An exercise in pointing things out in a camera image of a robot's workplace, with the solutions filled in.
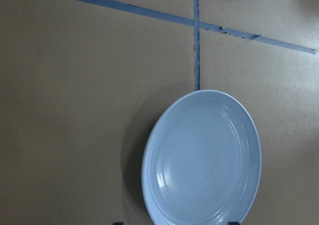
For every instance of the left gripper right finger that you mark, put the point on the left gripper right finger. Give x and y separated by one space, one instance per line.
233 223

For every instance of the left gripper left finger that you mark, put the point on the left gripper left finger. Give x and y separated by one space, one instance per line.
118 223

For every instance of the blue plate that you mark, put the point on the blue plate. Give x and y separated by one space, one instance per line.
202 162

